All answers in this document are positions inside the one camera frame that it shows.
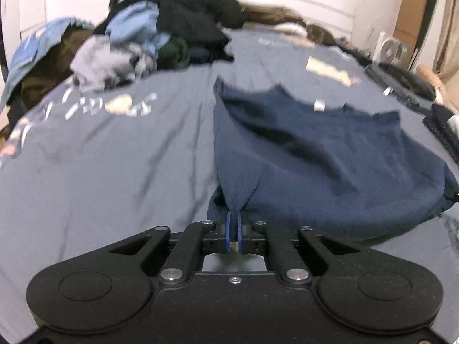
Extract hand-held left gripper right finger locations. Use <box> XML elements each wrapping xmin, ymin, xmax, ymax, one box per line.
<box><xmin>236</xmin><ymin>211</ymin><xmax>364</xmax><ymax>286</ymax></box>

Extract olive brown coat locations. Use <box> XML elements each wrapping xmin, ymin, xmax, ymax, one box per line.
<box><xmin>240</xmin><ymin>2</ymin><xmax>306</xmax><ymax>28</ymax></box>

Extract white rolled cloth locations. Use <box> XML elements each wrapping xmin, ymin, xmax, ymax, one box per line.
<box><xmin>273</xmin><ymin>23</ymin><xmax>308</xmax><ymax>37</ymax></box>

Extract brown folded blankets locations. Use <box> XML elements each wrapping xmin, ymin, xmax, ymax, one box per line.
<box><xmin>143</xmin><ymin>0</ymin><xmax>360</xmax><ymax>42</ymax></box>

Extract dark folded garment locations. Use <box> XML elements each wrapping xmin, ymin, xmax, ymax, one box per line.
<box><xmin>364</xmin><ymin>62</ymin><xmax>437</xmax><ymax>111</ymax></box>

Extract white fan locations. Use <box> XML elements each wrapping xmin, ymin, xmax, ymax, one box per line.
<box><xmin>372</xmin><ymin>31</ymin><xmax>410</xmax><ymax>69</ymax></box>

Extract beige curtain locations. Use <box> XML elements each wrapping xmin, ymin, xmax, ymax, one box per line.
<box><xmin>435</xmin><ymin>25</ymin><xmax>459</xmax><ymax>87</ymax></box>

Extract tall brown cardboard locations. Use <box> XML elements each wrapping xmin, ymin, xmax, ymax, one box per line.
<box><xmin>392</xmin><ymin>0</ymin><xmax>431</xmax><ymax>44</ymax></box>

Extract brown corduroy garment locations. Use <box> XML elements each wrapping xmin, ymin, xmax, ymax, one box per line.
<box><xmin>20</xmin><ymin>28</ymin><xmax>94</xmax><ymax>105</ymax></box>

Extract grey sweatshirt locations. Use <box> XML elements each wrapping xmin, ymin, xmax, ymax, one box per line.
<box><xmin>70</xmin><ymin>36</ymin><xmax>159</xmax><ymax>94</ymax></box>

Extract blue printed cloth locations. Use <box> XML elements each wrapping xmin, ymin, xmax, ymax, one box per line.
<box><xmin>0</xmin><ymin>17</ymin><xmax>84</xmax><ymax>105</ymax></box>

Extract white wardrobe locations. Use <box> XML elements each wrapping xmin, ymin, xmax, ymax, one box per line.
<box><xmin>0</xmin><ymin>0</ymin><xmax>116</xmax><ymax>41</ymax></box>

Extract dark navy garment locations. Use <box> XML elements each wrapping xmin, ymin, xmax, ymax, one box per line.
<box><xmin>188</xmin><ymin>46</ymin><xmax>216</xmax><ymax>66</ymax></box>

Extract light blue shirt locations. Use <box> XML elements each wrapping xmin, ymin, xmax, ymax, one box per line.
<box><xmin>105</xmin><ymin>0</ymin><xmax>172</xmax><ymax>62</ymax></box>

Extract black board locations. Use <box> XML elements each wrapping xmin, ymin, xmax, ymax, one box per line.
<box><xmin>412</xmin><ymin>0</ymin><xmax>440</xmax><ymax>69</ymax></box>

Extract navy blue t-shirt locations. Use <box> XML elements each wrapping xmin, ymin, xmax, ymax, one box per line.
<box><xmin>207</xmin><ymin>77</ymin><xmax>456</xmax><ymax>243</ymax></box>

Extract grey printed quilt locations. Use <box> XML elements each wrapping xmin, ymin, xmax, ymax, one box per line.
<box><xmin>0</xmin><ymin>25</ymin><xmax>459</xmax><ymax>344</ymax></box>

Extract tan plush toy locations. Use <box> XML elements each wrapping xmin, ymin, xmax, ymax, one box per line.
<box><xmin>417</xmin><ymin>65</ymin><xmax>451</xmax><ymax>103</ymax></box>

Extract camouflage garment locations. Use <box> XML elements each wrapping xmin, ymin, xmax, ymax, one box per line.
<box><xmin>304</xmin><ymin>24</ymin><xmax>338</xmax><ymax>46</ymax></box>

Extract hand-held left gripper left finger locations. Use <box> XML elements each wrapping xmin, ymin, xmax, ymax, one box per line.
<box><xmin>106</xmin><ymin>211</ymin><xmax>233</xmax><ymax>287</ymax></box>

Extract navy dotted blanket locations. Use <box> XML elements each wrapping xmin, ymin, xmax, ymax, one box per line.
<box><xmin>422</xmin><ymin>103</ymin><xmax>459</xmax><ymax>166</ymax></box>

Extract dark green garment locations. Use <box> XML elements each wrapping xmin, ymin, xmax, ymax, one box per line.
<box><xmin>158</xmin><ymin>36</ymin><xmax>191</xmax><ymax>69</ymax></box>

